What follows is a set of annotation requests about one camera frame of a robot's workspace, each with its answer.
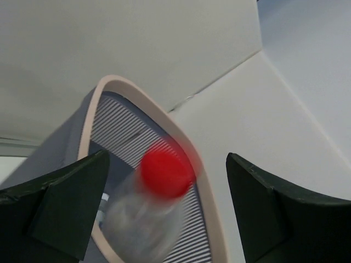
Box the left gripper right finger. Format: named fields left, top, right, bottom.
left=226, top=153, right=350, bottom=262

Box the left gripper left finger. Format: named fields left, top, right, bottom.
left=1, top=151, right=110, bottom=262

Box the clear bottle white blue label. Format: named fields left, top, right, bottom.
left=95, top=193, right=109, bottom=228

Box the red label water bottle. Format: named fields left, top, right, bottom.
left=101, top=138, right=196, bottom=262

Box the grey mesh waste bin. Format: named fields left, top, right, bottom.
left=1, top=75, right=229, bottom=262

